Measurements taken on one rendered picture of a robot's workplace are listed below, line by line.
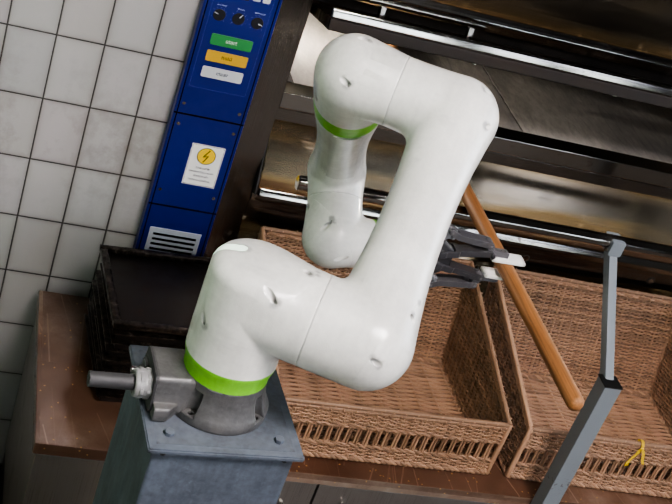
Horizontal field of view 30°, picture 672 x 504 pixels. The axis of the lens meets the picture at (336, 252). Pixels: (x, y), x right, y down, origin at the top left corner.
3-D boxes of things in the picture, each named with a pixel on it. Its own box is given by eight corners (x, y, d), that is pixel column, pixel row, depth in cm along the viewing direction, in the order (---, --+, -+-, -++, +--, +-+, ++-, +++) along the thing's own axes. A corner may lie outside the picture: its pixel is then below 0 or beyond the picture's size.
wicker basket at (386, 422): (226, 315, 304) (257, 221, 290) (437, 345, 322) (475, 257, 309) (254, 454, 265) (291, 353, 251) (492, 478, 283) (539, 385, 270)
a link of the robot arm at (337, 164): (311, 137, 198) (381, 142, 198) (316, 70, 201) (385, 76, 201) (303, 207, 233) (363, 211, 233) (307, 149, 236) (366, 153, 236)
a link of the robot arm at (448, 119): (406, 381, 157) (521, 76, 184) (285, 332, 158) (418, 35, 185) (386, 420, 168) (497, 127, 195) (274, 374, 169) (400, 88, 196)
